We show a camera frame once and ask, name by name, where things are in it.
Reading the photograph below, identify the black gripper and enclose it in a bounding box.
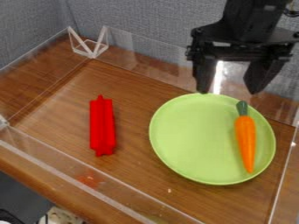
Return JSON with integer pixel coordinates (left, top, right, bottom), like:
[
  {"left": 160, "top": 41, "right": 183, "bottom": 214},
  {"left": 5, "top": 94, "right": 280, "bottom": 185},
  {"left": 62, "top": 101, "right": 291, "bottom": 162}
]
[{"left": 185, "top": 0, "right": 299, "bottom": 95}]

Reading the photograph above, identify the orange toy carrot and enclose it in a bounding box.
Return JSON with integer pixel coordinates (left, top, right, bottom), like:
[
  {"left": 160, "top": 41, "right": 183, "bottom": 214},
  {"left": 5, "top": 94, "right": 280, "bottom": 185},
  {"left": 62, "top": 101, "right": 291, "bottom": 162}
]
[{"left": 235, "top": 101, "right": 256, "bottom": 173}]

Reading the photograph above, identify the clear acrylic corner bracket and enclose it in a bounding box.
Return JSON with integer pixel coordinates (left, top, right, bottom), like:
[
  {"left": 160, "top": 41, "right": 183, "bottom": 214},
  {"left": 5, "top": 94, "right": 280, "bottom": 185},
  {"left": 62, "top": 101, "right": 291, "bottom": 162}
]
[{"left": 66, "top": 26, "right": 108, "bottom": 59}]

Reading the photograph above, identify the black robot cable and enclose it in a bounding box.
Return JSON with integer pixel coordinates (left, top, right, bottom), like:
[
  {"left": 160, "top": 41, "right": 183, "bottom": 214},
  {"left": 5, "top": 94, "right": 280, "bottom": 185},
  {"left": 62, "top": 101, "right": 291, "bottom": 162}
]
[{"left": 283, "top": 0, "right": 299, "bottom": 18}]

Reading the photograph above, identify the red star-shaped block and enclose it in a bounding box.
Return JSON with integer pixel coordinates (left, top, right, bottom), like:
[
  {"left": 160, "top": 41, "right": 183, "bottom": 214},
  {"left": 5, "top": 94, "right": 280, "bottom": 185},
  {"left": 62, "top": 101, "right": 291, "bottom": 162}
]
[{"left": 89, "top": 95, "right": 117, "bottom": 157}]

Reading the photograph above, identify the green plate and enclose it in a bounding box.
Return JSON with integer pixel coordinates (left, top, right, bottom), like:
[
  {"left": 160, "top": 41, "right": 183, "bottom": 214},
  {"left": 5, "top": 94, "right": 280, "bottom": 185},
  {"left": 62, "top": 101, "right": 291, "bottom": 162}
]
[{"left": 148, "top": 94, "right": 276, "bottom": 186}]

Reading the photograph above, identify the clear acrylic enclosure wall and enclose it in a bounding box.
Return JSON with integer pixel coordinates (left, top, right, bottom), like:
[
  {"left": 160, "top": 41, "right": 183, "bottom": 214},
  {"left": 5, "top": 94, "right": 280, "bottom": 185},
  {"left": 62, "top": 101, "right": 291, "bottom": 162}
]
[{"left": 0, "top": 27, "right": 299, "bottom": 224}]

